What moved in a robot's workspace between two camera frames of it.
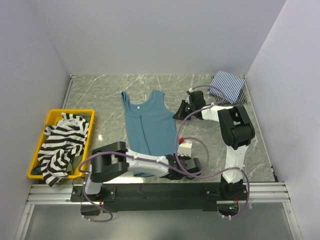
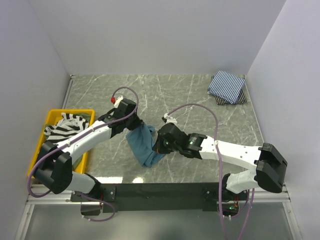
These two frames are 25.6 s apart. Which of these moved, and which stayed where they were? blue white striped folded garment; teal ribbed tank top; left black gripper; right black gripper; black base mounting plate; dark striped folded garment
Moved: teal ribbed tank top; left black gripper; right black gripper
Stayed: dark striped folded garment; black base mounting plate; blue white striped folded garment
